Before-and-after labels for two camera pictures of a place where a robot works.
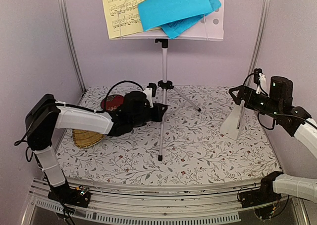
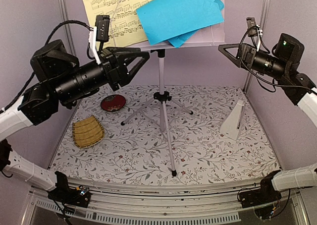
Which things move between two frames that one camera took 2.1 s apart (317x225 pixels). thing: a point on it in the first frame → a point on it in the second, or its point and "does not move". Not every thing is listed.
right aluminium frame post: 259,45 does not move
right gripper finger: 241,94 → 237,60
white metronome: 232,125 does not move
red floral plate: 112,101 does not move
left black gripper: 160,109 → 119,73
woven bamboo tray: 83,139 does not move
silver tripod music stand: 212,29 → 215,35
